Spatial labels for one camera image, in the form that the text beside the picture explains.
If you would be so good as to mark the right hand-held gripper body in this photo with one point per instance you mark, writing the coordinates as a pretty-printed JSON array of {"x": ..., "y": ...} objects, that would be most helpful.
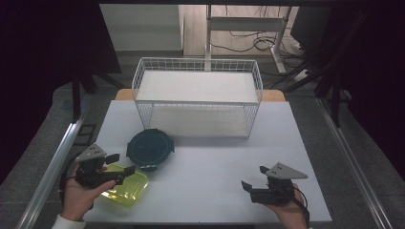
[{"x": 277, "y": 191}]

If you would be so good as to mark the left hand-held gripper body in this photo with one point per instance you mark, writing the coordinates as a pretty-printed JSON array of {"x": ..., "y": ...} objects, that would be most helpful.
[{"x": 90, "y": 171}]

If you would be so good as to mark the yellow-green square plastic container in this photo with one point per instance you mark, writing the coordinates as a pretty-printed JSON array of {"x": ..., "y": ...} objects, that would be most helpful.
[{"x": 129, "y": 191}]

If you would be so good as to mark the person's right hand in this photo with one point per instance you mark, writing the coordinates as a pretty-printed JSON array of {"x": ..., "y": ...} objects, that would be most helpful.
[{"x": 291, "y": 214}]

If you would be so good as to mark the person's left hand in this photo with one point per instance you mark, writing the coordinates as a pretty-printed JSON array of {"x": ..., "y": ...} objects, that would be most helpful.
[{"x": 78, "y": 198}]

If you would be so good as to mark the dark round lidded container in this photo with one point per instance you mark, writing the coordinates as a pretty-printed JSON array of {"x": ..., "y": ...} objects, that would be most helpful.
[{"x": 149, "y": 149}]

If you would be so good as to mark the white table cover sheet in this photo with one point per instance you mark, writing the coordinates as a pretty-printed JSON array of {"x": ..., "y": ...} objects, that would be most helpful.
[{"x": 207, "y": 181}]

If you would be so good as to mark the white shelf board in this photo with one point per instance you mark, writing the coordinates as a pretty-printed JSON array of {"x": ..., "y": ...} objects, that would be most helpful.
[{"x": 197, "y": 86}]

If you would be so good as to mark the dark curtain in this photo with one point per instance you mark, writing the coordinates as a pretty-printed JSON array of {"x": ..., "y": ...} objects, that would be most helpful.
[
  {"x": 38, "y": 63},
  {"x": 382, "y": 79}
]

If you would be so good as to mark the white cabinet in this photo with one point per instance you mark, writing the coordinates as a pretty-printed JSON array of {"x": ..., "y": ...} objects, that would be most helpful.
[{"x": 140, "y": 27}]

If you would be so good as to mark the metal rail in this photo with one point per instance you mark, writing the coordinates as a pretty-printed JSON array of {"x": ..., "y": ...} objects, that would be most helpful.
[
  {"x": 353, "y": 159},
  {"x": 54, "y": 159}
]

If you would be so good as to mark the white desk frame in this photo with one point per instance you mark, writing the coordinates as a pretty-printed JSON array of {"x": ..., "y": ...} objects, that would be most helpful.
[{"x": 245, "y": 24}]

